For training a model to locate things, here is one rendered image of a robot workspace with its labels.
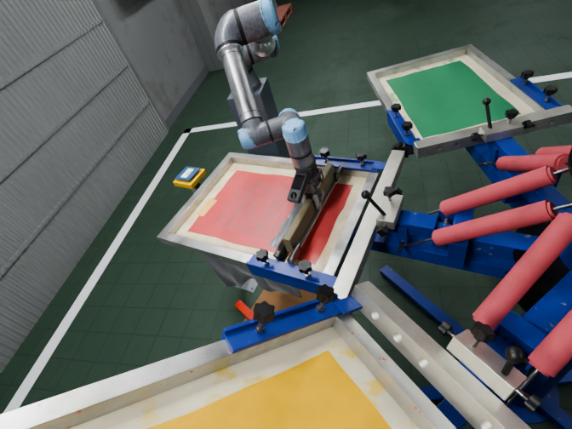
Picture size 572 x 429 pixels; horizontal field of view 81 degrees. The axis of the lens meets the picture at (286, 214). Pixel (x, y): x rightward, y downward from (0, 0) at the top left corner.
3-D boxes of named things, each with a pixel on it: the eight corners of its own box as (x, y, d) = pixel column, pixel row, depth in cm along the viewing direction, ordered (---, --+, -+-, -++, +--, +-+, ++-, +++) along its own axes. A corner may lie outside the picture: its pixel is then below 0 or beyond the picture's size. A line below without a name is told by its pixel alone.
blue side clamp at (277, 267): (252, 274, 120) (245, 263, 115) (258, 263, 123) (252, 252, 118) (328, 298, 106) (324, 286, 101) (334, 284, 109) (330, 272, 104)
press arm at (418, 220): (379, 229, 113) (378, 219, 110) (384, 216, 116) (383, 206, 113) (433, 239, 105) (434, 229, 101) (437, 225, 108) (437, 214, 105)
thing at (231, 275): (225, 288, 171) (188, 236, 142) (229, 282, 173) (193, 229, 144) (306, 316, 149) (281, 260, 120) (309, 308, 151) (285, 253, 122)
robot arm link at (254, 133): (199, 12, 113) (240, 146, 109) (230, 1, 112) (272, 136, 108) (209, 32, 124) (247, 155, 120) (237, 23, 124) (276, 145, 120)
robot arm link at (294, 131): (301, 112, 106) (307, 125, 100) (308, 141, 113) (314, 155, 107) (278, 120, 106) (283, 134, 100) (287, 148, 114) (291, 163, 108)
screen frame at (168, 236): (160, 242, 143) (156, 237, 140) (231, 157, 175) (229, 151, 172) (330, 293, 105) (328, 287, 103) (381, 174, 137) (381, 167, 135)
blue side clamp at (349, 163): (312, 174, 150) (309, 162, 146) (317, 167, 153) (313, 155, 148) (378, 182, 136) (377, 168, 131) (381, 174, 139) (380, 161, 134)
